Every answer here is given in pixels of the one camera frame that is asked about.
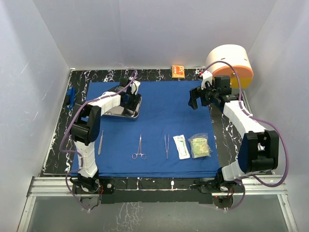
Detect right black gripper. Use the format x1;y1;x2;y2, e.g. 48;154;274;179
188;80;219;110

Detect metal instrument tray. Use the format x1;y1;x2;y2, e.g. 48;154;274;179
102;94;142;121

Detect steel scalpel handle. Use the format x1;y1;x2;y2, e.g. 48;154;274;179
98;130;104;155

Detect white packet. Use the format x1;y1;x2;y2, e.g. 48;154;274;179
173;135;190;160

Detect blue surgical drape cloth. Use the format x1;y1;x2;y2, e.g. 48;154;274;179
72;81;219;178

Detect green suture packet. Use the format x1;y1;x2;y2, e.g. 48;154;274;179
188;133;212;159

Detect pink cylindrical tissue phantom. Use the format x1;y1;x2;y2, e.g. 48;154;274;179
205;44;253;89

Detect steel ring-handle scissors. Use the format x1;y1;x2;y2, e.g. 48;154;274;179
132;135;146;160

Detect steel forceps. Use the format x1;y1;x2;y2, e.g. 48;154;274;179
164;134;169;160

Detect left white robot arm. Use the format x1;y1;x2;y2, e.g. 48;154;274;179
70;77;141;193

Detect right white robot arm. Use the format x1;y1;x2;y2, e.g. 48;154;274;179
188;75;279;192

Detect small orange circuit board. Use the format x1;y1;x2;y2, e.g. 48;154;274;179
171;65;185;79

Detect small blue plastic clip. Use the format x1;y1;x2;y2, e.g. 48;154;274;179
65;87;75;110

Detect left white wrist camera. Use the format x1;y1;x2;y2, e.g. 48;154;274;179
131;80;140;95

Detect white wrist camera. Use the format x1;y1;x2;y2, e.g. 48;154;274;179
131;80;140;95
199;71;212;89

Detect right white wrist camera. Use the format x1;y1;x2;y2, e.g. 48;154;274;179
199;71;212;89

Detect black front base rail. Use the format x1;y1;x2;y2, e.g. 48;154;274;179
100;177;243;206

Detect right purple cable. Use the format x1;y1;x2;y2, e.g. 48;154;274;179
199;60;290;211

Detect aluminium frame extrusion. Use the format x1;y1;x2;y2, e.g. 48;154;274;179
18;177;298;232

